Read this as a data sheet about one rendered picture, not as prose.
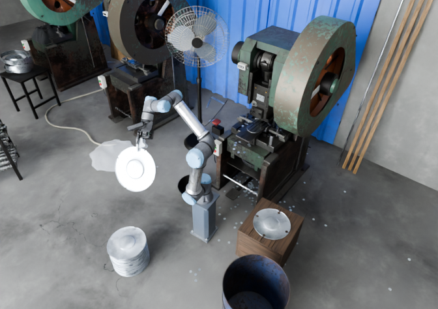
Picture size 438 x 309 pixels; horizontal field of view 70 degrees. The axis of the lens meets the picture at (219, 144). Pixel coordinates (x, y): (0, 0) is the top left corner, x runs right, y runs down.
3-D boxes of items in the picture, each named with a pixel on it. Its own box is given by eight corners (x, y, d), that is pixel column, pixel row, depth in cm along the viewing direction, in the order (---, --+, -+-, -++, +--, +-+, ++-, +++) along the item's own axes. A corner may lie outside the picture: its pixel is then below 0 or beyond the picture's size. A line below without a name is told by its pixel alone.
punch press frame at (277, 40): (259, 197, 289) (280, 61, 203) (223, 176, 309) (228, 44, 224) (300, 154, 336) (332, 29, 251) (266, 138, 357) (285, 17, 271)
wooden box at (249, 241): (276, 279, 245) (283, 255, 223) (234, 254, 261) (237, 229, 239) (296, 242, 271) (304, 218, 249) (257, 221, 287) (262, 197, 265)
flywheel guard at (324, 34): (289, 158, 218) (315, 43, 166) (255, 141, 232) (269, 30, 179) (347, 99, 280) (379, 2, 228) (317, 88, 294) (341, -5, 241)
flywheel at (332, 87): (347, 100, 258) (304, 153, 222) (324, 92, 268) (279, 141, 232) (371, 14, 206) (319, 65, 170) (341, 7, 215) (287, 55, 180)
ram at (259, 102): (262, 121, 256) (266, 89, 237) (248, 115, 263) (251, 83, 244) (274, 112, 267) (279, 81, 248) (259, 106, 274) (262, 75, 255)
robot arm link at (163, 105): (172, 95, 196) (160, 95, 203) (160, 103, 189) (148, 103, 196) (176, 107, 200) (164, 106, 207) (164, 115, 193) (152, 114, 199)
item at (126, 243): (135, 264, 227) (135, 263, 226) (100, 254, 232) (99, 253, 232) (152, 231, 249) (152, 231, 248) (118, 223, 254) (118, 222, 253)
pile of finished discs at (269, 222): (280, 246, 228) (280, 246, 228) (246, 227, 241) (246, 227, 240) (296, 220, 247) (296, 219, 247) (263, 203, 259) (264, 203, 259)
